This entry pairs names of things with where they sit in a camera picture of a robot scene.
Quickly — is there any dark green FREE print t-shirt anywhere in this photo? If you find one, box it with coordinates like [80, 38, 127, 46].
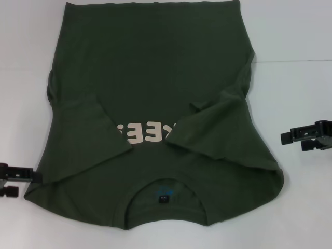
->
[23, 1, 285, 231]

